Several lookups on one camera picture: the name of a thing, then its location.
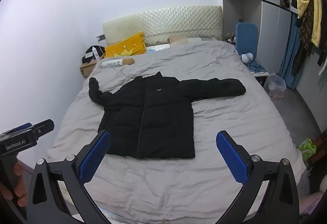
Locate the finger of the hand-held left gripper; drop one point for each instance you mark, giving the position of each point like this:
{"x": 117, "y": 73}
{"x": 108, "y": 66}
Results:
{"x": 20, "y": 127}
{"x": 44, "y": 127}

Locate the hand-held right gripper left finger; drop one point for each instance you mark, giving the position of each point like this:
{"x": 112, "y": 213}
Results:
{"x": 94, "y": 156}

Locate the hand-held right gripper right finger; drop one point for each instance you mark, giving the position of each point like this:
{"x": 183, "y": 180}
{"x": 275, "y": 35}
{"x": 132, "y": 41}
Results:
{"x": 232, "y": 160}

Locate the black puffer jacket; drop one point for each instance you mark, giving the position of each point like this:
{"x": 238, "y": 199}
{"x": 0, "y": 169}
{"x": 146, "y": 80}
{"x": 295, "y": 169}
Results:
{"x": 150, "y": 116}

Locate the person's left hand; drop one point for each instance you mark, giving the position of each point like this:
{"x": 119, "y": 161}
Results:
{"x": 21, "y": 183}

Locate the bed with light grey sheet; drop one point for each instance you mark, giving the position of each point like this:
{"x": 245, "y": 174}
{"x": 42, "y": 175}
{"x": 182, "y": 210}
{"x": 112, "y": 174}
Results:
{"x": 178, "y": 183}

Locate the cardboard box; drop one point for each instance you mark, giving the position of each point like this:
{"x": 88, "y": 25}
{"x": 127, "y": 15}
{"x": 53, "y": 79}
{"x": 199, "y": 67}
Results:
{"x": 86, "y": 69}

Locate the green printed bag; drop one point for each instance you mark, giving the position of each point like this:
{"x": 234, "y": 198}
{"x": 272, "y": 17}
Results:
{"x": 307, "y": 148}

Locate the clear plastic trash bin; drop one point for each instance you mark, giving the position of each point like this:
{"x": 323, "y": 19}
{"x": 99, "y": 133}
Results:
{"x": 275, "y": 87}

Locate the black bag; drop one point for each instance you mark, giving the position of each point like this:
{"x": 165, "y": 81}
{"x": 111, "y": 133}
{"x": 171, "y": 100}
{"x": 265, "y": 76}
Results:
{"x": 90, "y": 51}

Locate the white nightstand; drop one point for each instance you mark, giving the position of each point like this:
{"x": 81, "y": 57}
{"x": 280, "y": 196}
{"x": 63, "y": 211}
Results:
{"x": 261, "y": 76}

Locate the white bottle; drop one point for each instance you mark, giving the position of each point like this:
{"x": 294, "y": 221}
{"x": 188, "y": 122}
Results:
{"x": 96, "y": 53}

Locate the white and tan cylinder bolster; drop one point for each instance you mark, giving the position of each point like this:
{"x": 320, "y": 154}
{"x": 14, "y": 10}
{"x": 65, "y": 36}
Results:
{"x": 116, "y": 62}

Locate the white round headphones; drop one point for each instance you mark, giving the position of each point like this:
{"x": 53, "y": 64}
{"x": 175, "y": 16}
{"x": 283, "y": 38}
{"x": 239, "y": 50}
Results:
{"x": 247, "y": 57}

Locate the yellow crown pillow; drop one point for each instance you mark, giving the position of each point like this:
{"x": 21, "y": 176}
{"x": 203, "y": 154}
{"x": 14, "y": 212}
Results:
{"x": 126, "y": 46}

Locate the blue hanging garment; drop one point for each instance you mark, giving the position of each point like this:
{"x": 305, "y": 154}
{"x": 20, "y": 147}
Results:
{"x": 291, "y": 55}

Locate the blue patterned cloth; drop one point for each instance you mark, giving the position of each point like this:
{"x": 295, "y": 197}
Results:
{"x": 158, "y": 48}

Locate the pink pillow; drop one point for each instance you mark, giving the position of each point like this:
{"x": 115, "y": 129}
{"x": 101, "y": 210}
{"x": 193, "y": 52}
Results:
{"x": 178, "y": 40}

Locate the brown patterned garment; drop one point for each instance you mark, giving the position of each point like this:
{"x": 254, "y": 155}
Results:
{"x": 304, "y": 40}

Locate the cream quilted headboard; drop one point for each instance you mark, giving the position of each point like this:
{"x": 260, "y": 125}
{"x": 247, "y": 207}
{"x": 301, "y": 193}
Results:
{"x": 166, "y": 22}

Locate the yellow fleece jacket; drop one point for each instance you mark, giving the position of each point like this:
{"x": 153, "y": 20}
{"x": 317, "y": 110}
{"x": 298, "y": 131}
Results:
{"x": 307, "y": 2}

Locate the wall switch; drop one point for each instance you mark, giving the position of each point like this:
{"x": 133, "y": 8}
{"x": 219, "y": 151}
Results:
{"x": 100, "y": 37}

